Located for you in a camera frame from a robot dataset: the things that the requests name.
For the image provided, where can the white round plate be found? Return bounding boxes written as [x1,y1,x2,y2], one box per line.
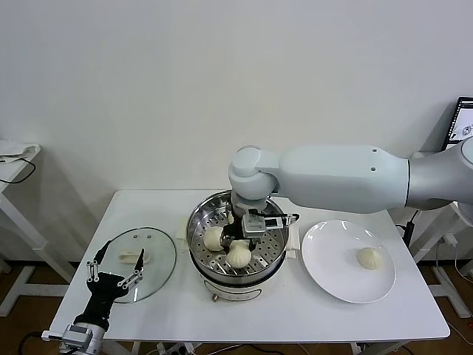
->
[301,220,397,305]

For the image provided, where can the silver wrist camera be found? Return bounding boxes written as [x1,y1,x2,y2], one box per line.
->
[41,322,96,349]
[241,209,286,240]

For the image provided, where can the white laptop side table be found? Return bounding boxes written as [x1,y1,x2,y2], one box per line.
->
[409,201,473,319]

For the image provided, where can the steel steamer pot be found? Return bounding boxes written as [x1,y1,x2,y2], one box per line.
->
[175,217,300,305]

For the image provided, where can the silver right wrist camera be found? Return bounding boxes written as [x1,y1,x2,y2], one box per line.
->
[241,209,286,240]

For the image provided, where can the round glass pot lid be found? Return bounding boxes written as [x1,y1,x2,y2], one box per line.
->
[92,226,177,305]

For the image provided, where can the stainless steel steamer basket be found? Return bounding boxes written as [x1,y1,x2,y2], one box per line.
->
[186,189,290,284]

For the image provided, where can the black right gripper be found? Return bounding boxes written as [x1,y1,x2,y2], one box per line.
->
[220,217,261,254]

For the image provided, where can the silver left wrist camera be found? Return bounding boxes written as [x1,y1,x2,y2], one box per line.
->
[41,322,96,349]

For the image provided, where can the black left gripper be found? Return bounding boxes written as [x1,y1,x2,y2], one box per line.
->
[72,239,146,327]

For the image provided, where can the white side table with cloth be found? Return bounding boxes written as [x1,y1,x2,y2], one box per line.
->
[0,142,75,319]

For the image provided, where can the white power strip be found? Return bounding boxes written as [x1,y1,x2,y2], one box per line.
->
[157,342,203,355]

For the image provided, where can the black right camera cable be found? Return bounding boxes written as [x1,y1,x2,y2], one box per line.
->
[254,210,301,227]

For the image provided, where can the grey open laptop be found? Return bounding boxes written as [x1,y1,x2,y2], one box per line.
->
[445,96,473,151]

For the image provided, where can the white crumpled cloth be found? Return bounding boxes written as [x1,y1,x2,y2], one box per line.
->
[0,139,41,163]

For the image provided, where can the thin black cable loop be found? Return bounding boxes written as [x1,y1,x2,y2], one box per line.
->
[0,155,37,185]

